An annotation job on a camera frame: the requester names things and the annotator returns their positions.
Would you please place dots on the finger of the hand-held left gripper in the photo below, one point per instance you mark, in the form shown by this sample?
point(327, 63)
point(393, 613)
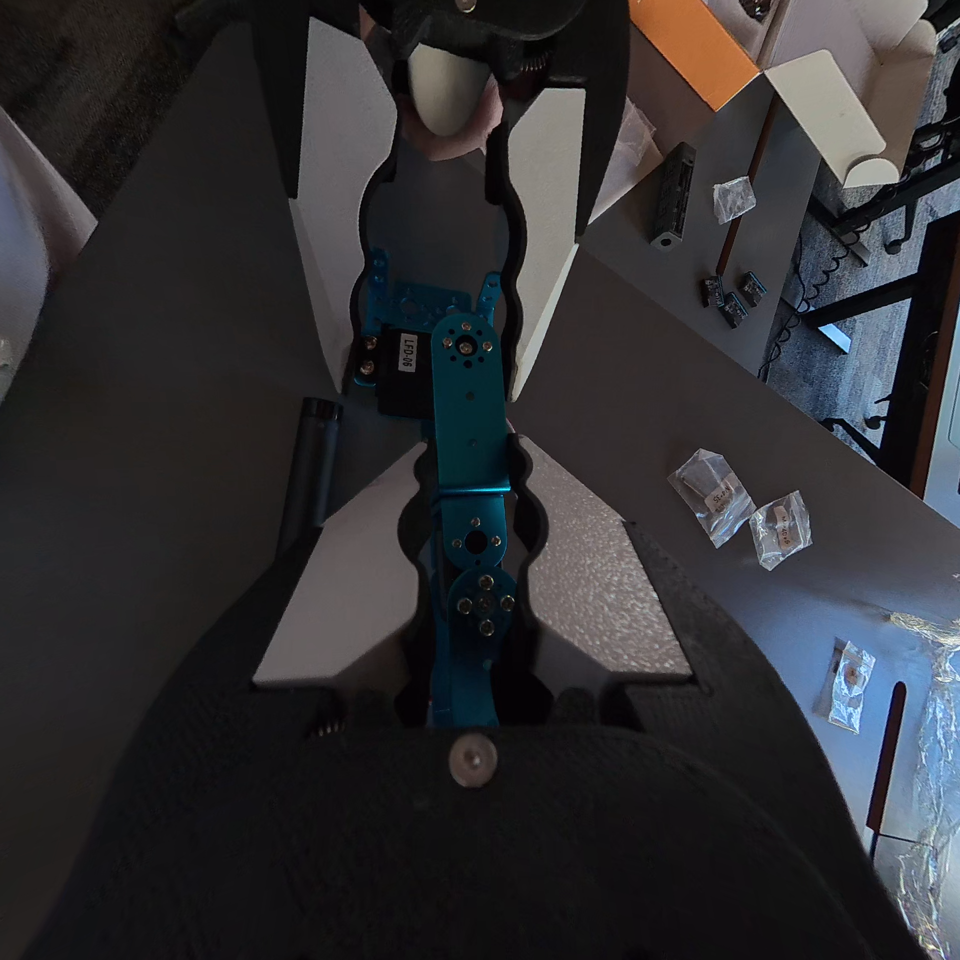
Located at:
point(547, 187)
point(330, 150)

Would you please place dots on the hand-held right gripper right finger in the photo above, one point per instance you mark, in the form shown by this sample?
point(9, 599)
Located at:
point(600, 592)

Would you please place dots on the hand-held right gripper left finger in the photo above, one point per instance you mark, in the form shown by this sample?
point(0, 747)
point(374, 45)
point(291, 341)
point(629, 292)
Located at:
point(337, 592)

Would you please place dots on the black screwdriver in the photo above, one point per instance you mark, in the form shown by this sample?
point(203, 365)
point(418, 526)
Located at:
point(315, 465)

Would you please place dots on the blue toy robot arm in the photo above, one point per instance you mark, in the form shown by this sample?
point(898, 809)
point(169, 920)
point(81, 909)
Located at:
point(469, 420)

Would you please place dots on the grey side desk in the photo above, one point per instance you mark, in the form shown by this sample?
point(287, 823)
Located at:
point(652, 300)

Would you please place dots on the person's left hand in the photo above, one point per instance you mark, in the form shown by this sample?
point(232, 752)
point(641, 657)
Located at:
point(450, 148)

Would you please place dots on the clear screw bag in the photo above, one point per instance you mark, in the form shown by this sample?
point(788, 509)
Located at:
point(846, 686)
point(641, 142)
point(712, 495)
point(780, 532)
point(735, 199)

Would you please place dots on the black ridged block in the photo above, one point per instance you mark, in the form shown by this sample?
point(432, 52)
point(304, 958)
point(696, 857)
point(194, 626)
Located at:
point(673, 195)

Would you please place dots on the orange flat panel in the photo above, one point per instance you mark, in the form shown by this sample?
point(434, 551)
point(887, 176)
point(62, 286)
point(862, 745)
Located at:
point(697, 52)

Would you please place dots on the small black module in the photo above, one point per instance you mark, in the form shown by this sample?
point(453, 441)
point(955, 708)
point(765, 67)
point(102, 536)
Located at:
point(735, 310)
point(712, 291)
point(752, 289)

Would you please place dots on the open white cardboard box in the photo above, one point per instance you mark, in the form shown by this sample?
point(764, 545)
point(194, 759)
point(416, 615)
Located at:
point(825, 105)

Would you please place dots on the person's white shirt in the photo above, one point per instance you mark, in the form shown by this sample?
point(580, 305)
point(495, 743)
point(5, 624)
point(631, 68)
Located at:
point(30, 262)

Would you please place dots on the crinkled clear plastic wrap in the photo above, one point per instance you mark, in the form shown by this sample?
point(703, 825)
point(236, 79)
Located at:
point(937, 750)

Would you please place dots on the black metal desk frame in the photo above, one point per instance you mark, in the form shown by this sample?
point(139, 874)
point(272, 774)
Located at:
point(874, 298)

